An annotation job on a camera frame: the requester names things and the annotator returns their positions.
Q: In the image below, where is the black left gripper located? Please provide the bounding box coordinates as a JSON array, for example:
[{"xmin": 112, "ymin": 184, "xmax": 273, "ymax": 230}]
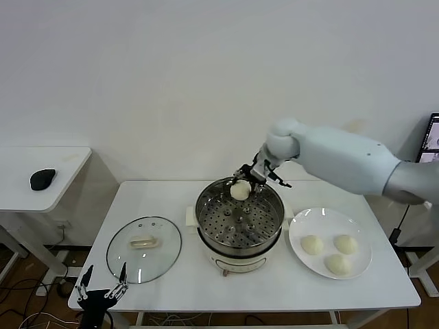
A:
[{"xmin": 74, "ymin": 262, "xmax": 130, "ymax": 329}]

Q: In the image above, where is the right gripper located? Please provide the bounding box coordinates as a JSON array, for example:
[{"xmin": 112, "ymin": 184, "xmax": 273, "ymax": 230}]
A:
[{"xmin": 228, "ymin": 147, "xmax": 294, "ymax": 198}]

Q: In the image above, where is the black open laptop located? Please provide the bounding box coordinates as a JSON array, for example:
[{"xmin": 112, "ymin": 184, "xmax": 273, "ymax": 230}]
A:
[{"xmin": 414, "ymin": 112, "xmax": 439, "ymax": 164}]

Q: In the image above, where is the round glass lid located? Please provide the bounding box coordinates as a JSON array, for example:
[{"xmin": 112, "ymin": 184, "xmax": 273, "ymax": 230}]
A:
[{"xmin": 106, "ymin": 215, "xmax": 182, "ymax": 284}]

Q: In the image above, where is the cream electric cooker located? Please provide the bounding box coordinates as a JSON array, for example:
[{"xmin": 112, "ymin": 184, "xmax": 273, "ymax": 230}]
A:
[{"xmin": 185, "ymin": 205, "xmax": 295, "ymax": 277}]

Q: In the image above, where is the white steamed baozi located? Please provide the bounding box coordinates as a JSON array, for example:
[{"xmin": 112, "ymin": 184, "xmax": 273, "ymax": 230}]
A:
[
  {"xmin": 229, "ymin": 180, "xmax": 250, "ymax": 201},
  {"xmin": 324, "ymin": 254, "xmax": 353, "ymax": 277},
  {"xmin": 300, "ymin": 234, "xmax": 324, "ymax": 256},
  {"xmin": 333, "ymin": 234, "xmax": 359, "ymax": 256}
]

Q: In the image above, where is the white round plate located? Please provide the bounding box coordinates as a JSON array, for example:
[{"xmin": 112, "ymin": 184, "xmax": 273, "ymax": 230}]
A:
[{"xmin": 288, "ymin": 206, "xmax": 373, "ymax": 279}]

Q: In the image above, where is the black computer mouse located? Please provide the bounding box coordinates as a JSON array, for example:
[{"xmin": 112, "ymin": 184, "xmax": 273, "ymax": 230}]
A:
[{"xmin": 29, "ymin": 168, "xmax": 57, "ymax": 191}]

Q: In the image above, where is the black cable with adapter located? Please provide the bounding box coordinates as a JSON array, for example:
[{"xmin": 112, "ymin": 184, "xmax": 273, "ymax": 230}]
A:
[{"xmin": 389, "ymin": 204, "xmax": 412, "ymax": 247}]

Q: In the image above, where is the stainless steel steamer basket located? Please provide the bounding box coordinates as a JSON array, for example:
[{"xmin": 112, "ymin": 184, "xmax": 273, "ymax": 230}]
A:
[{"xmin": 185, "ymin": 176, "xmax": 295, "ymax": 248}]

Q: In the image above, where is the white side table with mouse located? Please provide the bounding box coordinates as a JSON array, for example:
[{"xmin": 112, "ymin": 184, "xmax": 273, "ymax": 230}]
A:
[{"xmin": 0, "ymin": 146, "xmax": 121, "ymax": 285}]

